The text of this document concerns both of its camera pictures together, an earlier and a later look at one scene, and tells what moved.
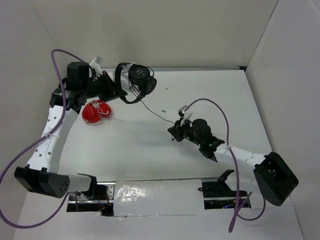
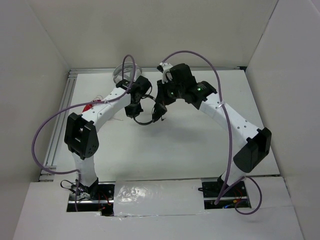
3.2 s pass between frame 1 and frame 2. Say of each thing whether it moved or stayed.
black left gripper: moved
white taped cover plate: stayed
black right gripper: moved
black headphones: moved
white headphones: stayed
